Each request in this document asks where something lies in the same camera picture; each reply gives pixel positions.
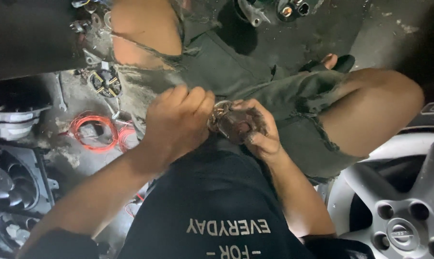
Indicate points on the person's right hand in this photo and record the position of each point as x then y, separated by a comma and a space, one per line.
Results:
269, 140

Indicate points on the person's left hand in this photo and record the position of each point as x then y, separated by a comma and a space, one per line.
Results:
177, 122

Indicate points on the person's left fingers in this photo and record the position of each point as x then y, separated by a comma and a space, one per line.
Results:
190, 96

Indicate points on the brown motor armature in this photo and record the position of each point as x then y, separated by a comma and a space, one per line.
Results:
233, 124

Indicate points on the torn green shorts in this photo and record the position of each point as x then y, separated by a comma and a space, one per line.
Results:
245, 79

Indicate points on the person's left leg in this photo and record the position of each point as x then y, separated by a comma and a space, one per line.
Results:
145, 32

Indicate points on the person's leg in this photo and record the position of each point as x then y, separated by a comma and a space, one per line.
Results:
145, 32
371, 108

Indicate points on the round brush holder plate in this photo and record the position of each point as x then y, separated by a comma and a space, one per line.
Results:
105, 83

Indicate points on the black printed t-shirt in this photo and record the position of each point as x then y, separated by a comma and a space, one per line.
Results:
209, 212

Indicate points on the pile of metal parts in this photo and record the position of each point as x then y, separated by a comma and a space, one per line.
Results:
92, 28

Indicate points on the steel open-end wrench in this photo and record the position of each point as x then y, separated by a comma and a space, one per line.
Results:
61, 93

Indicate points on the black solenoid part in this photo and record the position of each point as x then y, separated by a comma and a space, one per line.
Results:
292, 10

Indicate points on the black sandal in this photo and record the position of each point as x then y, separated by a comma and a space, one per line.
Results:
343, 63

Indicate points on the large black object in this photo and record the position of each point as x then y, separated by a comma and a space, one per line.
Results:
33, 36

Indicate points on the silver alternator housing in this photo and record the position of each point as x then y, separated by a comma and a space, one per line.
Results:
13, 120

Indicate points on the person's right leg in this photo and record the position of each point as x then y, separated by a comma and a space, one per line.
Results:
371, 108

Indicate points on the large black radiator fan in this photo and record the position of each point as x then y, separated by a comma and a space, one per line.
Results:
15, 180

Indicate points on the small black radiator fan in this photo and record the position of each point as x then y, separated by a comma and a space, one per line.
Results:
8, 230

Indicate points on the silver alloy wheel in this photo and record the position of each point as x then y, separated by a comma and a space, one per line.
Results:
393, 201

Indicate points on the black tyre with lettering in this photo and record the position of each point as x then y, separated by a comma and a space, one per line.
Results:
431, 115

